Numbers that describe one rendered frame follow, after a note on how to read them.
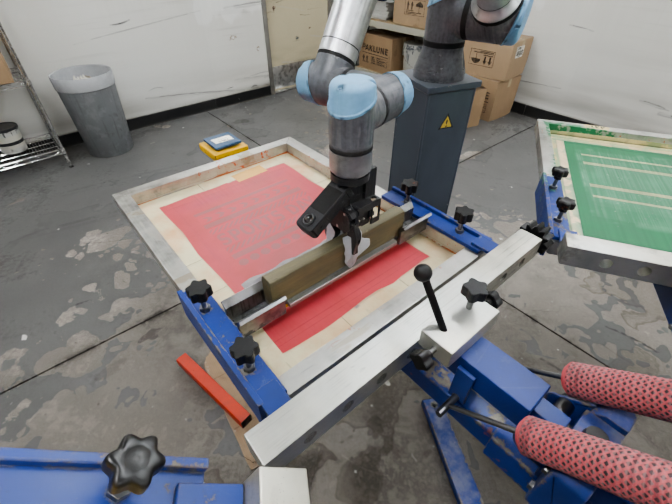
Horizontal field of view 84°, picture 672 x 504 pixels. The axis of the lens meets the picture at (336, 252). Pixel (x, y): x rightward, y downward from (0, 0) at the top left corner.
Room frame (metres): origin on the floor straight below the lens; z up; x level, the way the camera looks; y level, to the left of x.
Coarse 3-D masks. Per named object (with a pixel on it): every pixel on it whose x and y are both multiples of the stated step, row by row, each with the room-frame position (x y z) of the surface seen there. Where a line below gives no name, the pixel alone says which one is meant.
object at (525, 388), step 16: (480, 352) 0.34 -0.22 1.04; (496, 352) 0.34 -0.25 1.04; (448, 368) 0.34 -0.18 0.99; (480, 368) 0.31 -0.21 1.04; (496, 368) 0.31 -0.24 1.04; (512, 368) 0.31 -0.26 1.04; (480, 384) 0.30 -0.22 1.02; (496, 384) 0.28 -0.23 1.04; (512, 384) 0.28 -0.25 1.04; (528, 384) 0.28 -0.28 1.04; (544, 384) 0.28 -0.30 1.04; (496, 400) 0.27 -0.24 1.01; (512, 400) 0.26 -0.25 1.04; (528, 400) 0.26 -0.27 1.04; (512, 416) 0.25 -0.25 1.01
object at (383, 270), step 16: (256, 176) 1.03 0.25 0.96; (272, 176) 1.03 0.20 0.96; (288, 176) 1.03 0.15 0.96; (240, 192) 0.94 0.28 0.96; (320, 192) 0.94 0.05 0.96; (304, 240) 0.72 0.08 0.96; (320, 240) 0.72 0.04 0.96; (384, 256) 0.66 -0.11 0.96; (400, 256) 0.66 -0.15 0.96; (416, 256) 0.66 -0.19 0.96; (352, 272) 0.60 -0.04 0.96; (368, 272) 0.60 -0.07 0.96; (384, 272) 0.60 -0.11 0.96; (400, 272) 0.60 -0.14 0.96; (368, 288) 0.55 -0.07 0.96
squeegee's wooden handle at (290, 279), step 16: (400, 208) 0.70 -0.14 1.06; (368, 224) 0.64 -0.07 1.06; (384, 224) 0.65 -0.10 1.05; (400, 224) 0.69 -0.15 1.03; (336, 240) 0.59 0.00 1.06; (384, 240) 0.66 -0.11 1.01; (304, 256) 0.54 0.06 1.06; (320, 256) 0.54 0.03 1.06; (336, 256) 0.56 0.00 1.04; (272, 272) 0.49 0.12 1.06; (288, 272) 0.50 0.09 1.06; (304, 272) 0.51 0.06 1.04; (320, 272) 0.54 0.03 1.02; (272, 288) 0.47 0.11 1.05; (288, 288) 0.49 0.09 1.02; (304, 288) 0.51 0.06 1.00
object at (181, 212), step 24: (216, 192) 0.94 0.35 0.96; (168, 216) 0.82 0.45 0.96; (192, 216) 0.82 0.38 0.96; (192, 240) 0.72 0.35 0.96; (216, 240) 0.72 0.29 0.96; (216, 264) 0.63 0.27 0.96; (264, 264) 0.63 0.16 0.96; (240, 288) 0.55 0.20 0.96; (336, 288) 0.55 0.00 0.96; (288, 312) 0.49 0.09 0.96; (312, 312) 0.49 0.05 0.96; (336, 312) 0.49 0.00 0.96; (288, 336) 0.43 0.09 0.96
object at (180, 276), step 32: (224, 160) 1.07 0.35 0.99; (256, 160) 1.12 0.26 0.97; (320, 160) 1.07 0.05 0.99; (128, 192) 0.88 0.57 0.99; (160, 192) 0.91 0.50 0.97; (384, 192) 0.88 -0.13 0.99; (160, 256) 0.62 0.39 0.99; (480, 256) 0.62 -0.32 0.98; (416, 288) 0.52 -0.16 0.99; (384, 320) 0.44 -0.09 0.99; (320, 352) 0.37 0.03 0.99; (352, 352) 0.38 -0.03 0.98; (288, 384) 0.31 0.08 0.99
